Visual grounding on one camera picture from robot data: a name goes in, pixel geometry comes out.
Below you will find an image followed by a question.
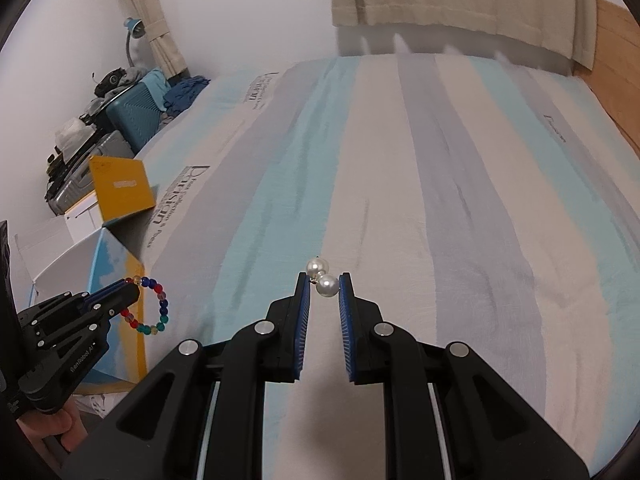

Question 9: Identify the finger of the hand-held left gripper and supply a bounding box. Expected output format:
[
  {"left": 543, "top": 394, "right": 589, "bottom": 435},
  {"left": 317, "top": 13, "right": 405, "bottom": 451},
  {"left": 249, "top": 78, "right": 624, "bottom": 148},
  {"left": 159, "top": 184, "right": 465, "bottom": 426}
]
[
  {"left": 80, "top": 286, "right": 142, "bottom": 328},
  {"left": 30, "top": 280, "right": 132, "bottom": 326}
]

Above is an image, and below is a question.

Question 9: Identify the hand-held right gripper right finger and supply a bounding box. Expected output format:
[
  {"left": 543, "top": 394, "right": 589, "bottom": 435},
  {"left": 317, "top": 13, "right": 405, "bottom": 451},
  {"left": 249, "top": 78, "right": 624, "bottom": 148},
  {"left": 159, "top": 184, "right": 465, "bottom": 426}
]
[{"left": 337, "top": 271, "right": 591, "bottom": 480}]

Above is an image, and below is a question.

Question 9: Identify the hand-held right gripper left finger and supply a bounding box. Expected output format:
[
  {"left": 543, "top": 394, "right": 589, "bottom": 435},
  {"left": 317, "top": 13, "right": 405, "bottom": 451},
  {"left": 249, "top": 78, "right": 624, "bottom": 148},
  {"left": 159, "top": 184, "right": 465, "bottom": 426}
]
[{"left": 60, "top": 271, "right": 313, "bottom": 480}]

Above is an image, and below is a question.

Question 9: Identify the white cardboard box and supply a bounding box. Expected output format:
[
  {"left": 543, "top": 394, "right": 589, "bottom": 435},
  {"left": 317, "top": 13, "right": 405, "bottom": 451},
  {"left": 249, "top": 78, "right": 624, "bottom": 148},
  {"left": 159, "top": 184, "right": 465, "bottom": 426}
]
[{"left": 15, "top": 155, "right": 157, "bottom": 396}]

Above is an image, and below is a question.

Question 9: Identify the multicolour bead bracelet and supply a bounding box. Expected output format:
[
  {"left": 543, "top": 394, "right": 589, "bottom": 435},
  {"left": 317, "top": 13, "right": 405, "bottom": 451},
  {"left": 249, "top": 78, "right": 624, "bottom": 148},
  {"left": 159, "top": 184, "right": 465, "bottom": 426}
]
[{"left": 120, "top": 275, "right": 170, "bottom": 336}]

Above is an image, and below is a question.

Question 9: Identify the double pearl earring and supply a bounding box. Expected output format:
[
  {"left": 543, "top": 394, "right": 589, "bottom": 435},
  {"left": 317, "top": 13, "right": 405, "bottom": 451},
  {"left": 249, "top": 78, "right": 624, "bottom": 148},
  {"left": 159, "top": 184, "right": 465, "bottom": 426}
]
[{"left": 306, "top": 256, "right": 341, "bottom": 298}]

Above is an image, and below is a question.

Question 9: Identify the person's left hand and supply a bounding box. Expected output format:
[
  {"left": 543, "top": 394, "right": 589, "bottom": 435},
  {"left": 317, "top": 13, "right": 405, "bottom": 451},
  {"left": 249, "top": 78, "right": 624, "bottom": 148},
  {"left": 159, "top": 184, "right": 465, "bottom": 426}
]
[{"left": 17, "top": 400, "right": 83, "bottom": 453}]

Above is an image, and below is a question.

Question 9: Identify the grey suitcase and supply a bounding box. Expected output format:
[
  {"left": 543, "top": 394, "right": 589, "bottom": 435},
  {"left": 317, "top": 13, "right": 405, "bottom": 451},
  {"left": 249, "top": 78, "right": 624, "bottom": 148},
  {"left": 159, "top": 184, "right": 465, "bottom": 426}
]
[{"left": 45, "top": 130, "right": 136, "bottom": 218}]

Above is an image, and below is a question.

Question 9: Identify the black flat case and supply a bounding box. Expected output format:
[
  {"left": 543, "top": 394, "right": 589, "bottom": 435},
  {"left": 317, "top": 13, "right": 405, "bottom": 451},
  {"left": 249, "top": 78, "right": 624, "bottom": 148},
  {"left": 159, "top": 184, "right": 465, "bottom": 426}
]
[{"left": 47, "top": 127, "right": 108, "bottom": 171}]

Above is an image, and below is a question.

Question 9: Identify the clear plastic bag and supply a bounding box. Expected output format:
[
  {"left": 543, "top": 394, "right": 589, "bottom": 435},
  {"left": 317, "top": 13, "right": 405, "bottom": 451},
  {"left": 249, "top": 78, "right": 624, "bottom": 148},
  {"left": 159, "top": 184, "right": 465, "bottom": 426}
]
[{"left": 55, "top": 117, "right": 96, "bottom": 151}]

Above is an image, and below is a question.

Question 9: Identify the striped bed sheet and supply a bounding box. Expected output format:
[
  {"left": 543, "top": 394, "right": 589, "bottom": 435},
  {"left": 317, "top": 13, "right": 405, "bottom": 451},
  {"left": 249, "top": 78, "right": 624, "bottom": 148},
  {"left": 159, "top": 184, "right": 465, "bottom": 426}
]
[{"left": 135, "top": 55, "right": 640, "bottom": 480}]

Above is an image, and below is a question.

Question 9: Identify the teal suitcase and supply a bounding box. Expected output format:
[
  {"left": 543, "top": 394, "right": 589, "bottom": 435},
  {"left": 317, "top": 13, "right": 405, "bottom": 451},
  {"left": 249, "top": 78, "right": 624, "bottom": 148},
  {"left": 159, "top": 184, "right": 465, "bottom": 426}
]
[{"left": 102, "top": 82, "right": 168, "bottom": 156}]

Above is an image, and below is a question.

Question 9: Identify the blue clothes pile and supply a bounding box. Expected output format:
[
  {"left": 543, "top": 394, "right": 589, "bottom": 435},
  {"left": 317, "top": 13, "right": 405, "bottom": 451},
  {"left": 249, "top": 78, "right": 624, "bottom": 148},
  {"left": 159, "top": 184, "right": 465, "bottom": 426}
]
[{"left": 162, "top": 75, "right": 211, "bottom": 117}]

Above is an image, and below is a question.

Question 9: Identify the black bag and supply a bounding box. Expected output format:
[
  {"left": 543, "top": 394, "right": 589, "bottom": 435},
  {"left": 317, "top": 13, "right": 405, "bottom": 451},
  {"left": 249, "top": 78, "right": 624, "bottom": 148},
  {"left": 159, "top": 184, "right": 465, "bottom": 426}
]
[{"left": 94, "top": 67, "right": 126, "bottom": 96}]

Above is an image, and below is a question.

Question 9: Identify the tied beige curtain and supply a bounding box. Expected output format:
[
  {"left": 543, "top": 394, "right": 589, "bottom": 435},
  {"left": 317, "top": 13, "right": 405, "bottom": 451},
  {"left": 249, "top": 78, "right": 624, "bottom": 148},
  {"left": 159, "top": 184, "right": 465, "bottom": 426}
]
[{"left": 107, "top": 0, "right": 188, "bottom": 81}]

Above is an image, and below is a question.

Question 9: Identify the blue desk lamp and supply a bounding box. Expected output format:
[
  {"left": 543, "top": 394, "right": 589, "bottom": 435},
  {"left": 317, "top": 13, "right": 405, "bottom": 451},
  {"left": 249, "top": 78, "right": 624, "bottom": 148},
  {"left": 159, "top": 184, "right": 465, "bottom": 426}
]
[{"left": 123, "top": 17, "right": 147, "bottom": 68}]

